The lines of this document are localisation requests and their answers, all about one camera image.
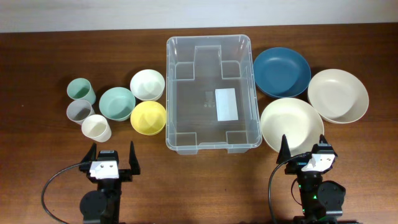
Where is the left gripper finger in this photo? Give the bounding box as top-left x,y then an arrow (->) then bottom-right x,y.
81,143 -> 96,162
129,141 -> 140,170

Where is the white cup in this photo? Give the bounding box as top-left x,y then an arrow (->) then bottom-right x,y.
81,114 -> 112,142

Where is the cream plate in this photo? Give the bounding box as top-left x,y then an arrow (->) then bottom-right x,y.
260,98 -> 324,156

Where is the beige plate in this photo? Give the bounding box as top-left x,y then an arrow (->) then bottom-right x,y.
307,69 -> 369,124

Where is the grey cup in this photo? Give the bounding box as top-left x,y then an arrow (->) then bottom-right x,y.
66,100 -> 95,125

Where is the green cup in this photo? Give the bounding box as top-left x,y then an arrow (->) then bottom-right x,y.
67,78 -> 96,105

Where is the dark blue plate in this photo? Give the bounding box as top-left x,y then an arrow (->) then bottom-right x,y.
253,47 -> 312,98

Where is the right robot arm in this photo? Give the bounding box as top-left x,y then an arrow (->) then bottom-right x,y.
277,135 -> 346,223

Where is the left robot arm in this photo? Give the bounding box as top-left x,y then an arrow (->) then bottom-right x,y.
79,142 -> 141,223

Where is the yellow bowl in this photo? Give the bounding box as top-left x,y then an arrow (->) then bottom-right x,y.
130,101 -> 166,136

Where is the green bowl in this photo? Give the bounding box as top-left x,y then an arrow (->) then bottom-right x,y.
99,87 -> 136,121

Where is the white label in bin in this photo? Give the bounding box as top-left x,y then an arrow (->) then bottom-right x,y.
215,88 -> 238,121

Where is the white bowl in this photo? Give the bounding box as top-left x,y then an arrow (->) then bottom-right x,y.
130,69 -> 165,101

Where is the clear plastic storage bin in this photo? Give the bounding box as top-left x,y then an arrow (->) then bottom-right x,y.
165,34 -> 262,155

